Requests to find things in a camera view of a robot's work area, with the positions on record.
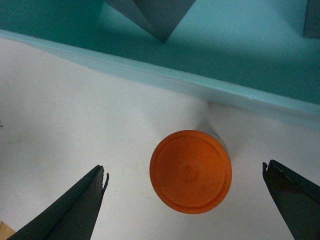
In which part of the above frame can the light blue plastic box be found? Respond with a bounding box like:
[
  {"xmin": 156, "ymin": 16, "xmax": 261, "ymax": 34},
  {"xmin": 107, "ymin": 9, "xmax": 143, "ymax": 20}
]
[{"xmin": 0, "ymin": 0, "xmax": 320, "ymax": 130}]

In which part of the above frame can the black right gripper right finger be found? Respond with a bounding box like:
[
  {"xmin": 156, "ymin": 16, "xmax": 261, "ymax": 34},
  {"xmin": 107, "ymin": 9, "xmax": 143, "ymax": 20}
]
[{"xmin": 262, "ymin": 159, "xmax": 320, "ymax": 240}]

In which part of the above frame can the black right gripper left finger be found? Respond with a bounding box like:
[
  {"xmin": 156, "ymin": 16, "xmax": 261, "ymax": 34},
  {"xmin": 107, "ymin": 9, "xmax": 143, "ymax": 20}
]
[{"xmin": 9, "ymin": 165, "xmax": 109, "ymax": 240}]

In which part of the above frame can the orange cylinder with white numbers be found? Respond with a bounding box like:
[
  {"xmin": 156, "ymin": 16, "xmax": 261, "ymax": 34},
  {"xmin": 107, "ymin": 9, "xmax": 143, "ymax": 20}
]
[{"xmin": 149, "ymin": 130, "xmax": 232, "ymax": 214}]

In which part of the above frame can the gray cube with round hole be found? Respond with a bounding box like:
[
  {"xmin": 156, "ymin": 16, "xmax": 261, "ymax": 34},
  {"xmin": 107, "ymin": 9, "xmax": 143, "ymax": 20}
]
[{"xmin": 106, "ymin": 0, "xmax": 195, "ymax": 43}]

